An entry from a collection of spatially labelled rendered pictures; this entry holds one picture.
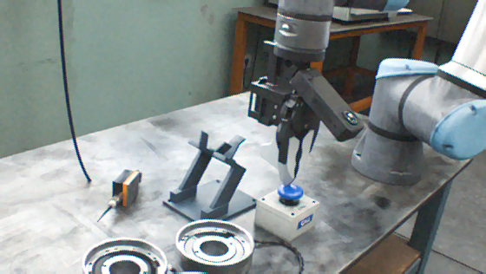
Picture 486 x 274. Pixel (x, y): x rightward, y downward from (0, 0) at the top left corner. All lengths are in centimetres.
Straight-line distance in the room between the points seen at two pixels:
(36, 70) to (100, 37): 35
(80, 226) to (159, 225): 12
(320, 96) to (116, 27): 190
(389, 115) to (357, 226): 24
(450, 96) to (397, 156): 19
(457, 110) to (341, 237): 28
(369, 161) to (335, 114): 36
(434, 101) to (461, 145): 9
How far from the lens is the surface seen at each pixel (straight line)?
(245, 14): 291
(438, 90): 90
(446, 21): 439
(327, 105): 69
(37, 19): 228
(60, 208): 84
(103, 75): 253
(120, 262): 68
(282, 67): 74
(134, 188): 85
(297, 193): 78
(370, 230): 86
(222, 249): 73
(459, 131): 88
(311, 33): 69
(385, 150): 102
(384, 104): 100
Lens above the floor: 124
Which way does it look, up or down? 23 degrees down
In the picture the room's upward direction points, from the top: 7 degrees clockwise
